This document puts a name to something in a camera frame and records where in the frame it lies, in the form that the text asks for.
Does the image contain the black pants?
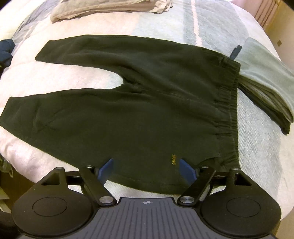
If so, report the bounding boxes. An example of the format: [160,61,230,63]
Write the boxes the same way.
[1,35,240,194]

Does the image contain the striped bedspread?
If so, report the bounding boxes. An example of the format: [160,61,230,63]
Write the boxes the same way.
[1,1,293,216]

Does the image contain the folded green grey garment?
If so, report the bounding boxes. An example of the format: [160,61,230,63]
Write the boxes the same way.
[230,37,293,135]

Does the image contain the dark blue garment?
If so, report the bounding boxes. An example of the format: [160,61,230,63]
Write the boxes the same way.
[0,39,15,76]

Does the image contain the folded beige garment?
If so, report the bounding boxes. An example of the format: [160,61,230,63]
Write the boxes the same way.
[50,1,172,23]

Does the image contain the pink curtain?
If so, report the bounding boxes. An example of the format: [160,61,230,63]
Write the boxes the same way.
[254,0,281,30]

